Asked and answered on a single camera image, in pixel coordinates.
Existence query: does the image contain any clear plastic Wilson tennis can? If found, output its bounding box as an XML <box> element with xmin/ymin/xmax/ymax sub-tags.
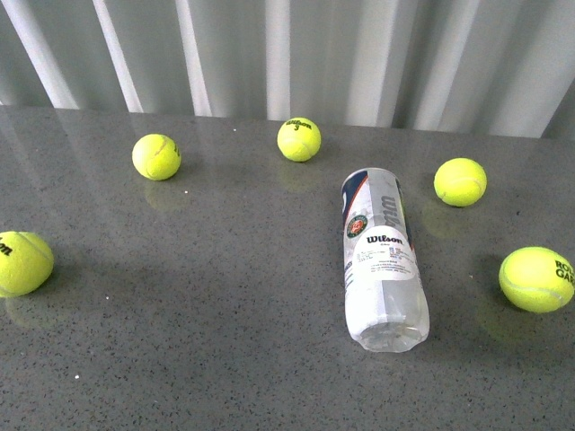
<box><xmin>341</xmin><ymin>168</ymin><xmax>429</xmax><ymax>353</ymax></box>

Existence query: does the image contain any Wilson 3 tennis ball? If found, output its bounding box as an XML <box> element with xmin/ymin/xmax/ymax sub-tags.
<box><xmin>277</xmin><ymin>117</ymin><xmax>322</xmax><ymax>163</ymax></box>

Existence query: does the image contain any tennis ball back left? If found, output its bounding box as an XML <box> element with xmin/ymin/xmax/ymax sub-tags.
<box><xmin>132</xmin><ymin>134</ymin><xmax>181</xmax><ymax>180</ymax></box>

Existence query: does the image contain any plain tennis ball right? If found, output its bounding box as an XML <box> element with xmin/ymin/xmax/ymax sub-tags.
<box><xmin>434</xmin><ymin>158</ymin><xmax>488</xmax><ymax>207</ymax></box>

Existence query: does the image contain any Roland Garros tennis ball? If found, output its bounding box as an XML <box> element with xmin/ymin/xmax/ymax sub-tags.
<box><xmin>499</xmin><ymin>246</ymin><xmax>574</xmax><ymax>313</ymax></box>

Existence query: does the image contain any tennis ball far left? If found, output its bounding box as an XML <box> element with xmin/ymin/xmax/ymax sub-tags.
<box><xmin>1</xmin><ymin>231</ymin><xmax>54</xmax><ymax>298</ymax></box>

